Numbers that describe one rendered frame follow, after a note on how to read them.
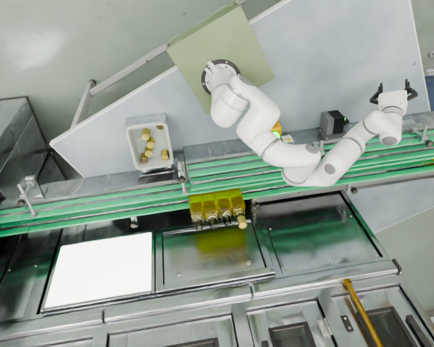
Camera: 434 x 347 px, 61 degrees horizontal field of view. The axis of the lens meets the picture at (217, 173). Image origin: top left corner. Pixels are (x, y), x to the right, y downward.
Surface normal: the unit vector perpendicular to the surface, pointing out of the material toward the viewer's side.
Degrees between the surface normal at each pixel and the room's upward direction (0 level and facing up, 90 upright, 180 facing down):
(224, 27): 4
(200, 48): 4
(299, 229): 90
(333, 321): 90
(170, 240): 90
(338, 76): 0
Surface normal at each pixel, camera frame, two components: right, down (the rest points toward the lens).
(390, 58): 0.14, 0.59
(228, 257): -0.08, -0.80
